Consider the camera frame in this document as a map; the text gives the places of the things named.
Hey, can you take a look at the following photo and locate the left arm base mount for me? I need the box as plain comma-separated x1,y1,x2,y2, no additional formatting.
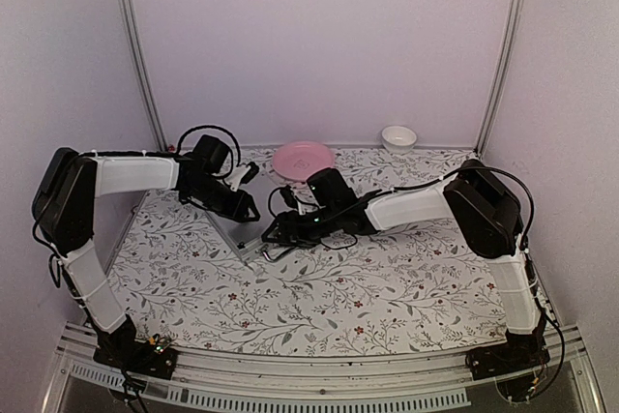
93,332,179,380

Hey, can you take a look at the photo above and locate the pink plate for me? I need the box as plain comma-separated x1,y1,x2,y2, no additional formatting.
272,141,335,182

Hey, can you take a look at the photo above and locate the frame post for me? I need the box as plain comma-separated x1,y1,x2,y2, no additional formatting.
475,0,525,158
118,0,167,151

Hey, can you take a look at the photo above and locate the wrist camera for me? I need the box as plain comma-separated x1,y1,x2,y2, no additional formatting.
280,186,306,215
224,162,259,192

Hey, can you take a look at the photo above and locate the right frame post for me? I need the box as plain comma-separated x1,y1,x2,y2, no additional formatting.
475,0,525,158

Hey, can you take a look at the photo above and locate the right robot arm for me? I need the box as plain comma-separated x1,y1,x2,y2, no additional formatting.
261,160,545,370

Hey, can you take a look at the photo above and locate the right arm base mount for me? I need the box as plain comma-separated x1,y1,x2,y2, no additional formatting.
465,332,550,380

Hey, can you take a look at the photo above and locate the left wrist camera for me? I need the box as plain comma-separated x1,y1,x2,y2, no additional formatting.
224,162,259,192

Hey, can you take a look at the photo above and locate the left frame post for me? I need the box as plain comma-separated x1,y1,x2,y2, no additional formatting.
118,0,167,151

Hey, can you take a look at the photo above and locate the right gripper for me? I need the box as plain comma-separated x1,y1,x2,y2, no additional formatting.
261,204,340,249

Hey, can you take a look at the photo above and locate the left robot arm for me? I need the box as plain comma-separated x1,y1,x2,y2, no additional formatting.
31,125,260,369

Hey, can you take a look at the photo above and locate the white bowl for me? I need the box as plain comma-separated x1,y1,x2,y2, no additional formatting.
380,126,417,154

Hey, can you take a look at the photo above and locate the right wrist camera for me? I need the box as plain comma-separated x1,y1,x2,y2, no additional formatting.
280,186,306,215

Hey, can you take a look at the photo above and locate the aluminium poker case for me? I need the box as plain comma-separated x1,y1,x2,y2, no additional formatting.
206,170,289,263

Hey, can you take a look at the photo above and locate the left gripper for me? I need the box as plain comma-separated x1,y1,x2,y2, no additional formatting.
188,176,258,223

